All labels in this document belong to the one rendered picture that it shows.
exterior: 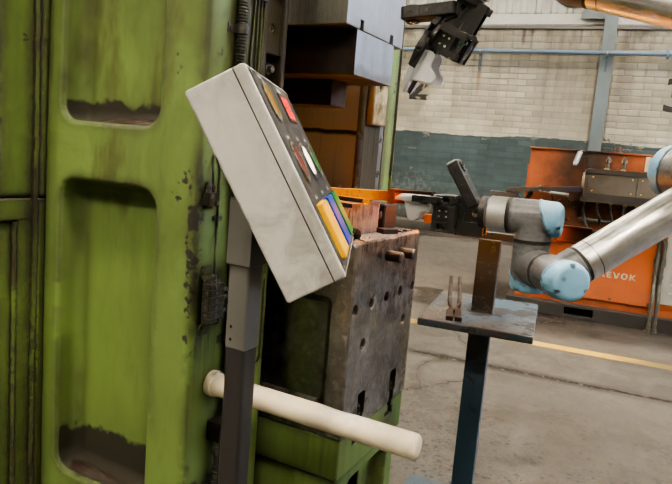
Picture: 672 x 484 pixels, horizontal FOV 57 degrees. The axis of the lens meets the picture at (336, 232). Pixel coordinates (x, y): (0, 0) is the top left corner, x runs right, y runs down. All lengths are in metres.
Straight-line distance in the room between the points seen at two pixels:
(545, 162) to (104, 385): 3.95
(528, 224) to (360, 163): 0.60
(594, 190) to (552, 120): 4.30
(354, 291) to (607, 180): 3.57
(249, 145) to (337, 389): 0.78
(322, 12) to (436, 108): 7.87
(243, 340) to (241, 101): 0.37
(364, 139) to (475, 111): 7.37
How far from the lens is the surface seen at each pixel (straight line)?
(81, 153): 1.39
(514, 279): 1.33
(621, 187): 4.74
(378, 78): 1.47
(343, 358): 1.37
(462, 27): 1.24
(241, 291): 0.92
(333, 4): 1.35
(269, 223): 0.73
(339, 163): 1.75
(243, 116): 0.74
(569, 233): 1.67
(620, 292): 4.97
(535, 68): 9.05
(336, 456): 1.46
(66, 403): 1.58
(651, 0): 1.23
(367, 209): 1.47
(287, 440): 1.51
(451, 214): 1.35
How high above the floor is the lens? 1.11
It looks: 8 degrees down
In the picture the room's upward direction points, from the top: 5 degrees clockwise
